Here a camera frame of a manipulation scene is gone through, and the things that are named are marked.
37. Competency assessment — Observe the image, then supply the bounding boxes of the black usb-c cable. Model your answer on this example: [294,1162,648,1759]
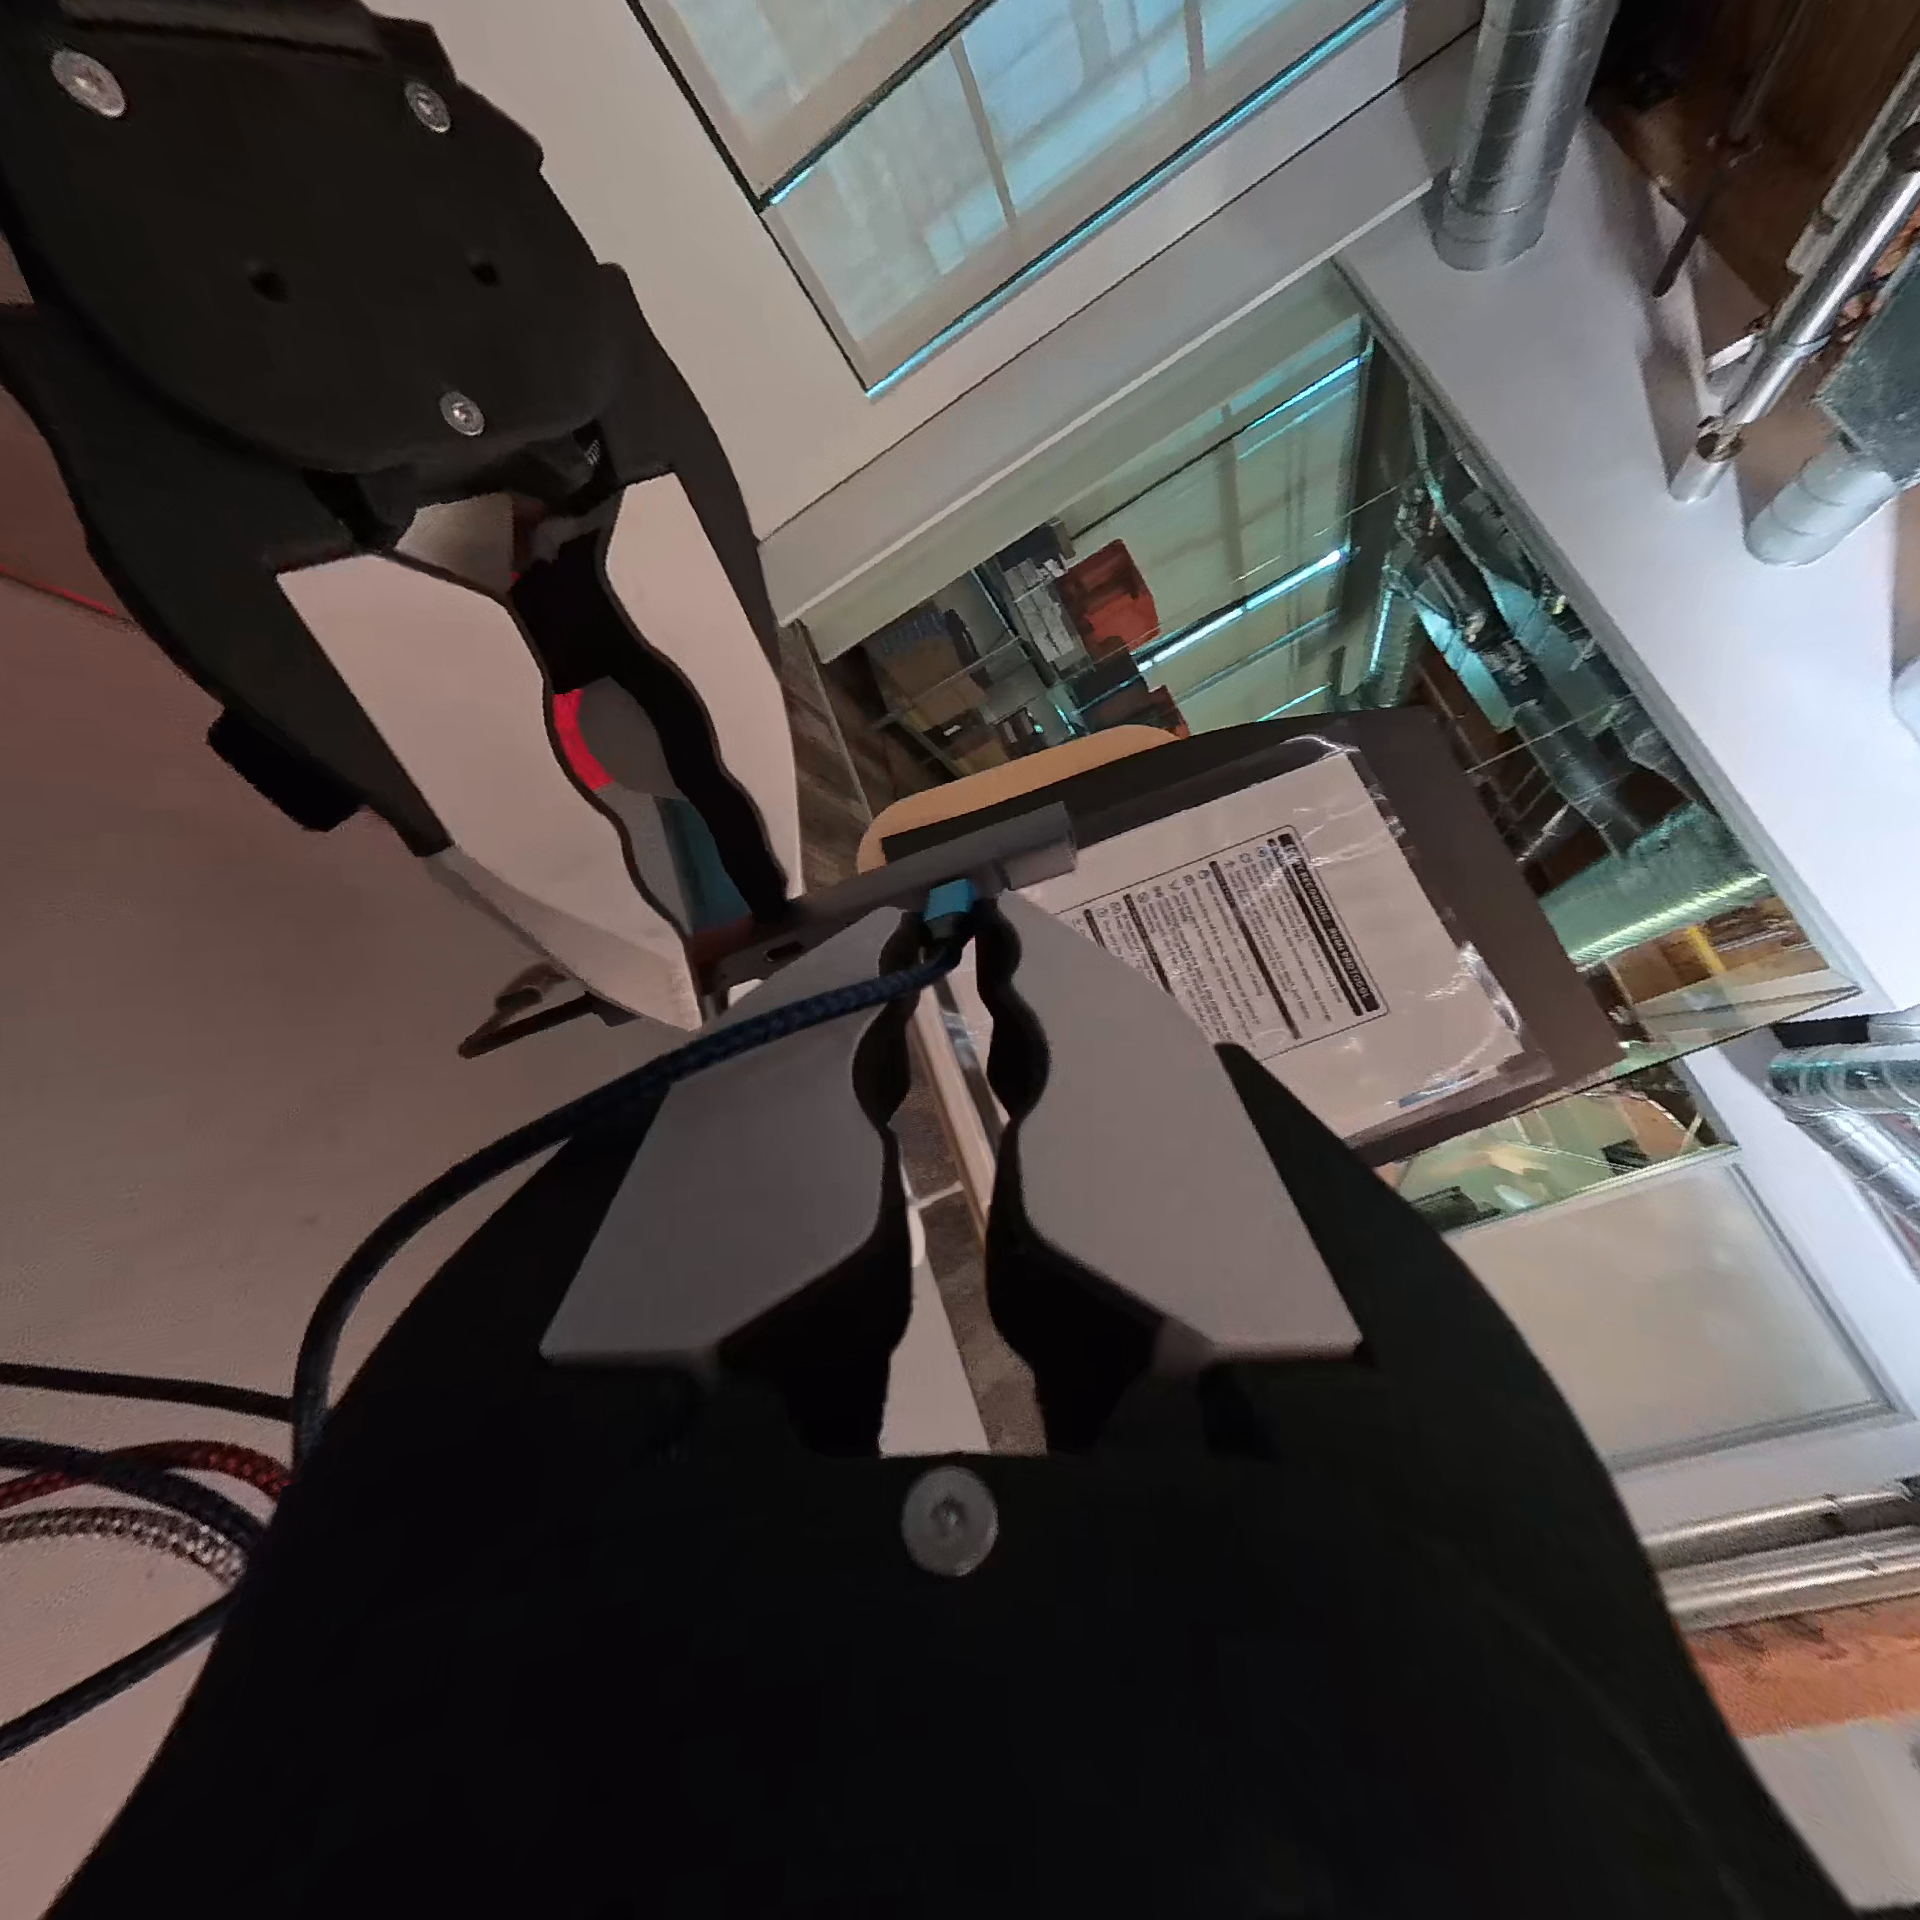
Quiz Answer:
[0,1357,302,1426]

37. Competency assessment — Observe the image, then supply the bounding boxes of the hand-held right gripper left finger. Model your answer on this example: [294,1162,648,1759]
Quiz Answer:
[540,903,924,1378]

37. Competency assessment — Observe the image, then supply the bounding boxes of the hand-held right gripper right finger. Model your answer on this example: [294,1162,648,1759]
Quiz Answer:
[972,890,1369,1370]

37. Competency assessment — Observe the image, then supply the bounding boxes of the blue braided multi-head cable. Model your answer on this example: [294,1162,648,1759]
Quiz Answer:
[0,879,992,1764]

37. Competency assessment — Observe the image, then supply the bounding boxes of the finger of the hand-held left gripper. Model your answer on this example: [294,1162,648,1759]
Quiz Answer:
[511,468,806,924]
[274,491,711,1039]

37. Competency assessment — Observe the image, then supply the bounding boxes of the silver ventilation duct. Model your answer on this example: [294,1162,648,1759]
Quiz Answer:
[1740,428,1920,569]
[1425,0,1615,273]
[1770,1036,1920,1248]

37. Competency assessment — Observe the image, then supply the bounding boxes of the black USB hub with cable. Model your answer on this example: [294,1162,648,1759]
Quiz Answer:
[705,802,1081,1010]

